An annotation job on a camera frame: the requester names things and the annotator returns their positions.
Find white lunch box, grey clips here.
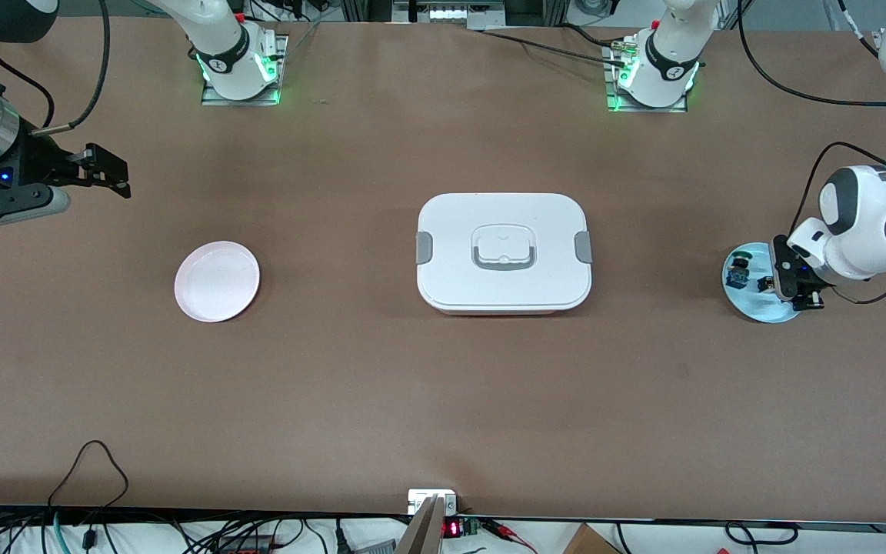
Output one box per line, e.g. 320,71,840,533
415,192,593,316

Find light blue round plate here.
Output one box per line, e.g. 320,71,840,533
721,242,808,324

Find pink round plate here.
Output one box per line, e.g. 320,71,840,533
174,241,261,323

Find brown cardboard piece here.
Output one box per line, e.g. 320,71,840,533
562,523,621,554

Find red probe lead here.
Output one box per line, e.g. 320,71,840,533
481,519,540,553

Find white device panel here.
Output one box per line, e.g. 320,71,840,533
393,0,507,24

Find blue push-button switch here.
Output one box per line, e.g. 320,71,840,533
725,250,752,290

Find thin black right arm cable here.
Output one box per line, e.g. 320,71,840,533
0,40,55,130

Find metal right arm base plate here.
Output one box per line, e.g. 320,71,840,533
201,35,288,106

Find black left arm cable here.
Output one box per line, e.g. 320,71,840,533
737,0,886,305

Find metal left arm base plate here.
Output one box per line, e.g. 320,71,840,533
605,42,690,114

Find black flat looped cable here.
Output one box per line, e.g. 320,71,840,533
724,522,799,546

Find thin black looped cable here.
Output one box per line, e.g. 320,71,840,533
47,440,130,512

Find black cable with metal plug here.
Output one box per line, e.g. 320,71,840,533
481,29,636,66

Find white mounting bracket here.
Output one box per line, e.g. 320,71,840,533
408,489,458,516

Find aluminium profile post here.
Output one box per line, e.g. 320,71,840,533
395,496,445,554

